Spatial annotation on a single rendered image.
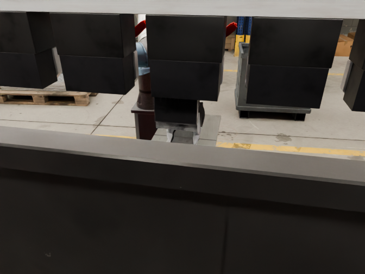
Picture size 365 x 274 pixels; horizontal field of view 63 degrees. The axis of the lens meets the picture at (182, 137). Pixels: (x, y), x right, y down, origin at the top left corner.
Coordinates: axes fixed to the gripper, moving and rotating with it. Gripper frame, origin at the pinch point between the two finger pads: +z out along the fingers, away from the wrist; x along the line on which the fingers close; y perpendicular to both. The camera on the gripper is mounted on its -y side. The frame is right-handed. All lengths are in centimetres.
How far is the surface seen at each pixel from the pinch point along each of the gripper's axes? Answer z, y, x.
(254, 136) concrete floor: -52, -216, 35
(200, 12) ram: -18.2, 30.7, 5.6
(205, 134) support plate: -3.7, -5.5, 5.5
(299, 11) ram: -18.5, 31.0, 22.6
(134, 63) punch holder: -13.5, 18.3, -10.1
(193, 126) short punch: -1.6, 11.4, 4.0
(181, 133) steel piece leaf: -2.5, -2.0, -0.9
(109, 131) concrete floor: -41, -203, -111
